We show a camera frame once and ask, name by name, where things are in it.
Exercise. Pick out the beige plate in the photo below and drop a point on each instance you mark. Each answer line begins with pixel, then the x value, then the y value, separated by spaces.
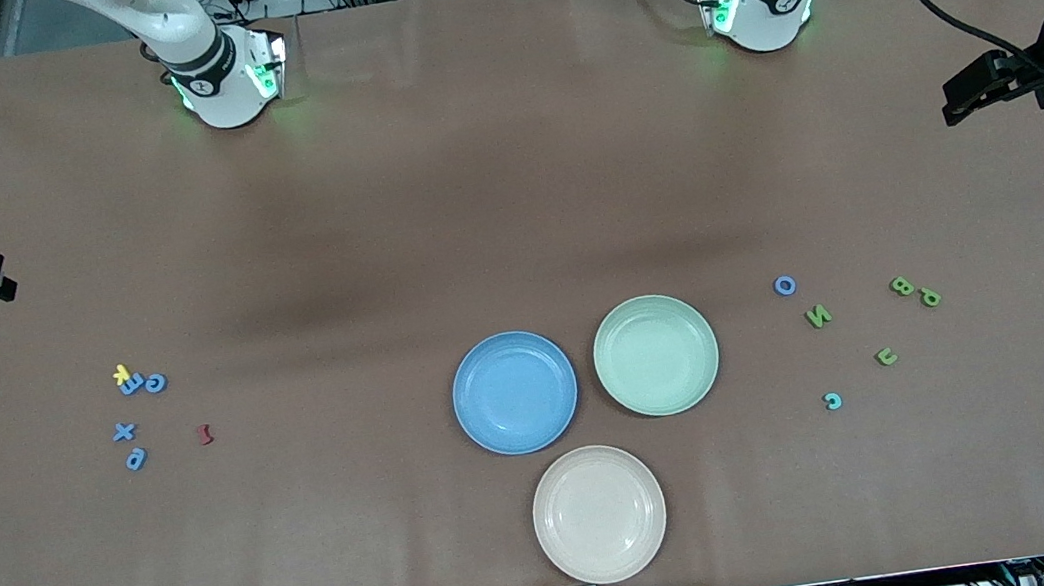
pixel 600 515

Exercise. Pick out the teal letter C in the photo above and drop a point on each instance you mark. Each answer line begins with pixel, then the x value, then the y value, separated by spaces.
pixel 827 402

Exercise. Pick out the blue letter O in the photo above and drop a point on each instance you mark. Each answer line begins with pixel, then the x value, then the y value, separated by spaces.
pixel 776 287

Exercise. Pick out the blue letter G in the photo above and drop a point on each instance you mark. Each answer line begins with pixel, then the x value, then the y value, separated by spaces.
pixel 156 384

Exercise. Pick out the blue letter X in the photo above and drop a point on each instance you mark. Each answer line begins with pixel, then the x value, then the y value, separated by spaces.
pixel 125 432

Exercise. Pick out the green plate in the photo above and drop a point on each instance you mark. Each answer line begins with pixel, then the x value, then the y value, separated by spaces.
pixel 656 355

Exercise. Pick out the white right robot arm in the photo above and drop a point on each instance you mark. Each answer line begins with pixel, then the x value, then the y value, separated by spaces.
pixel 215 71

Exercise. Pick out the blue letter E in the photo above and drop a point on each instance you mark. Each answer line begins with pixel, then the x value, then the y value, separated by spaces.
pixel 132 388

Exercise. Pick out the green letter B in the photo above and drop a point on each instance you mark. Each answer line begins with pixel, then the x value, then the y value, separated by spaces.
pixel 902 286

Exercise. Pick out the blue plate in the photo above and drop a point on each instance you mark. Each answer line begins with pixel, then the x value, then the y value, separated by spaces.
pixel 515 393

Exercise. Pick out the green letter J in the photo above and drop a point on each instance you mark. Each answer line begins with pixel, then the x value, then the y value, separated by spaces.
pixel 886 356

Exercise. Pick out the green letter N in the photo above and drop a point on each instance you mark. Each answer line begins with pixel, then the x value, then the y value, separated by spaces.
pixel 819 316

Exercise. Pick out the brown table cover sheet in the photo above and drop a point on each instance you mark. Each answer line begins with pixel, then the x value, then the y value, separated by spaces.
pixel 508 184

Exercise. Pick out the green letter P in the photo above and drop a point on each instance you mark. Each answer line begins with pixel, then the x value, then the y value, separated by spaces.
pixel 930 298

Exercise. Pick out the blue letter D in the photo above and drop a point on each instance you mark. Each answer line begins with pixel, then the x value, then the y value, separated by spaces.
pixel 135 459

